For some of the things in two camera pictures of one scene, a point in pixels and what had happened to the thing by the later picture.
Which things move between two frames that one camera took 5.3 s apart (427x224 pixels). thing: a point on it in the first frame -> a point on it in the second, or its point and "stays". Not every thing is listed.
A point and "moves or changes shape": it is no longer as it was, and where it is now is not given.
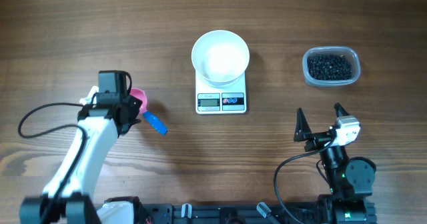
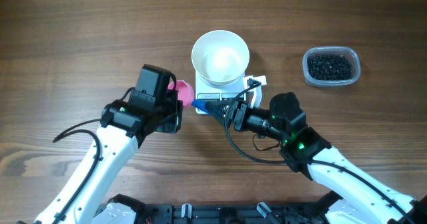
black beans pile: [325, 67] stays
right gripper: [303, 133] -> [244, 109]
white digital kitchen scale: [228, 100] stays
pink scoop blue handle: [154, 121] moves or changes shape
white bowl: [221, 57] stays
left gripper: [135, 104] -> [173, 125]
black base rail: [261, 213] stays
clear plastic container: [331, 65] stays
